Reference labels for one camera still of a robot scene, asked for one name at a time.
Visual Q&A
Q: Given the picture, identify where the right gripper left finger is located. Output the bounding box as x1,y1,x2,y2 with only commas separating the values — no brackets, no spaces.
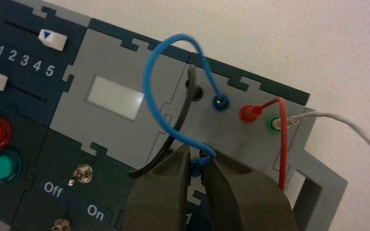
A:
122,144,192,231

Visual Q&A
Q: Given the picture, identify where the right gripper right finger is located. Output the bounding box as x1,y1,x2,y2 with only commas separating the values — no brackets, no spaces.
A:
200,149,298,231

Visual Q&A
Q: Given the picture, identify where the blue banana plug wire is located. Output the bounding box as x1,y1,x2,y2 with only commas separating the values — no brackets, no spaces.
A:
142,33,231,178

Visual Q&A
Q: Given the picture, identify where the white rectangular display window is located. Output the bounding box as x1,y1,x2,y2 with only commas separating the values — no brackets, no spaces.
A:
86,75,145,121

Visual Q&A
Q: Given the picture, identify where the dark teal grey control box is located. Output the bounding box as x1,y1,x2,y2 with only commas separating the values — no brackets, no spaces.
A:
0,0,349,231

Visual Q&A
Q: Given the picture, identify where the green round push button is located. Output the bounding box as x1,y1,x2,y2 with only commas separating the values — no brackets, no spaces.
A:
0,149,23,184

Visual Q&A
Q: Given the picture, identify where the metal toggle switch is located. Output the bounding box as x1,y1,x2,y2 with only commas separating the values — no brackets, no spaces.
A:
50,218,72,231
67,163,94,188

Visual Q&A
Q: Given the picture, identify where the red banana plug wire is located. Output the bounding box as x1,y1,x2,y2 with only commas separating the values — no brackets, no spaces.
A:
238,97,290,192

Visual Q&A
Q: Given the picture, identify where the black banana plug wire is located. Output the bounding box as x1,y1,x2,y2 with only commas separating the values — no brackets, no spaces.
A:
127,65,204,179

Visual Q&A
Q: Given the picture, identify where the white banana plug wire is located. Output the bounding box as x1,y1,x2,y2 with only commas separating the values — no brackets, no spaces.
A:
272,111,370,205

